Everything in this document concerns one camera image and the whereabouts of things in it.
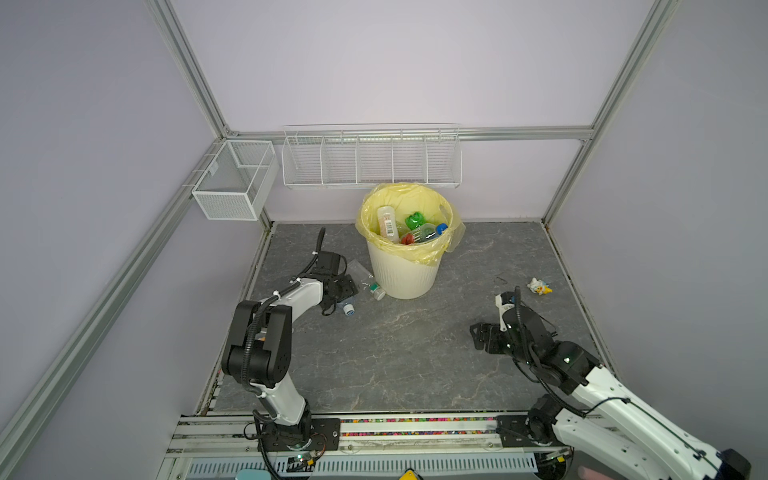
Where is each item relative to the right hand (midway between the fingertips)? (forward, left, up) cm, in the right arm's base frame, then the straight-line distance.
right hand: (484, 330), depth 78 cm
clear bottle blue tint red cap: (+24, +18, +11) cm, 31 cm away
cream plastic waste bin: (+17, +21, 0) cm, 27 cm away
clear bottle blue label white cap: (+12, +39, -9) cm, 42 cm away
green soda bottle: (+35, +18, +6) cm, 40 cm away
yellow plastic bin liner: (+39, +20, +13) cm, 46 cm away
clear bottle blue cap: (+23, +13, +14) cm, 30 cm away
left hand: (+16, +39, -9) cm, 44 cm away
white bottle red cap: (+29, +26, +13) cm, 41 cm away
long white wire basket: (+54, +33, +18) cm, 66 cm away
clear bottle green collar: (+22, +33, -9) cm, 41 cm away
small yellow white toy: (+20, -24, -10) cm, 32 cm away
